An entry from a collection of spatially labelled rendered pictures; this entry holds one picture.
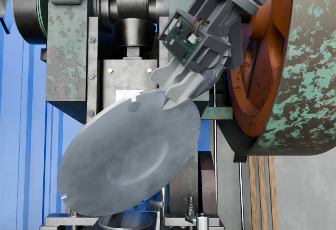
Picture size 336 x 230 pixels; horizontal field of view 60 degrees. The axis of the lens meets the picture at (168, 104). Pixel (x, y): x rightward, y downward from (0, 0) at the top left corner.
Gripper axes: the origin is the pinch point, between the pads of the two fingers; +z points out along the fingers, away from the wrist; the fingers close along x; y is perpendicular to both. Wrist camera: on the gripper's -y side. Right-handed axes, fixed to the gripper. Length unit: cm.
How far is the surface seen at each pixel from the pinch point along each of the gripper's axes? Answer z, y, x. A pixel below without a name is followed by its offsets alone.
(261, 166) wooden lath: 46, -139, -6
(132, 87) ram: 11.5, -13.1, -19.7
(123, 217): 33.2, -10.1, 3.0
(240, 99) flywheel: 4, -54, -12
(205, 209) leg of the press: 40, -51, 7
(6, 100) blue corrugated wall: 114, -47, -133
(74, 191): 18.8, 9.9, 2.1
